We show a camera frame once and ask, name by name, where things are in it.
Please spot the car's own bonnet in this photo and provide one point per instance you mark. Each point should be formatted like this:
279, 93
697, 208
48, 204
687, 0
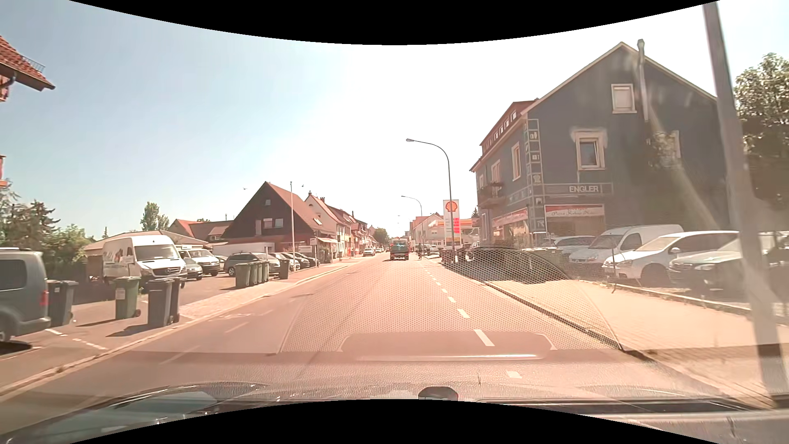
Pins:
246, 410

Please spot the orange lorry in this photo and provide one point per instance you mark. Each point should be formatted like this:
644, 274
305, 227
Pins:
399, 248

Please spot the asphalt parking area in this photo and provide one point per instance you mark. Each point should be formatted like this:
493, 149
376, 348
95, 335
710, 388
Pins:
203, 287

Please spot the tall thin pole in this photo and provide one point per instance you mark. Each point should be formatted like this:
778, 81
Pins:
292, 216

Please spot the dark brown gabled house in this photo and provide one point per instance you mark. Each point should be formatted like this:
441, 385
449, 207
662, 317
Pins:
271, 219

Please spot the red tiled roof building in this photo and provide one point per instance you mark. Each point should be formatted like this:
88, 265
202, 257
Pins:
15, 68

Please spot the green wheelie bin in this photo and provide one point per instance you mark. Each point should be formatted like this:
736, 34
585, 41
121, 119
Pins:
127, 297

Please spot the white van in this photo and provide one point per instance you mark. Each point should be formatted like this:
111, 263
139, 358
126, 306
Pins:
145, 258

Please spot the curved lamp post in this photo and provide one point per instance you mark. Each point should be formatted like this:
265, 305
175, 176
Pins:
449, 203
419, 213

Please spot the road markings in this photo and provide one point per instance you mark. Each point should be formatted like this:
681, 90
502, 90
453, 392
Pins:
483, 337

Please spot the grey pole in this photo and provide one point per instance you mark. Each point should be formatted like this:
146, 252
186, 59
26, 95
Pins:
743, 203

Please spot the paved pavement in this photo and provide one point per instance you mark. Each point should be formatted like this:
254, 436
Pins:
666, 324
209, 303

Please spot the tall tree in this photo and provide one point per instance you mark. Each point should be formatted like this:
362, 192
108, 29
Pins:
152, 217

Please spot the grey van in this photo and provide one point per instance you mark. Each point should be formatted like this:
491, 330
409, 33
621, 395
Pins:
18, 293

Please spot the row of houses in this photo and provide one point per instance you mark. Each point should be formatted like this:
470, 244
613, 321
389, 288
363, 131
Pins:
345, 228

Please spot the petrol station building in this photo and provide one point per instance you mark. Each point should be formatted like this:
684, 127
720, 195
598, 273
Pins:
434, 231

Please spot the trees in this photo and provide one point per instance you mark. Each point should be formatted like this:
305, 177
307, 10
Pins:
37, 237

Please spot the dark wheelie bin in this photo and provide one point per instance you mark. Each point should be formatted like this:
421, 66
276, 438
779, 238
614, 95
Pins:
161, 301
61, 302

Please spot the group of green wheelie bins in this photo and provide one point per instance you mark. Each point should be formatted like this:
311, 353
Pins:
251, 273

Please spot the grey asphalt road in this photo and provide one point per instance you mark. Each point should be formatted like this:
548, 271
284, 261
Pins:
382, 302

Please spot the dark blue gabled building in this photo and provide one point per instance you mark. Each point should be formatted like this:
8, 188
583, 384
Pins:
579, 154

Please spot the row of parked cars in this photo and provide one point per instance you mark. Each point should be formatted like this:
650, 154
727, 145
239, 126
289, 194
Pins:
259, 260
653, 256

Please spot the petrol station price sign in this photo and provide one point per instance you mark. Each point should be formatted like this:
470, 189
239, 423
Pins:
451, 222

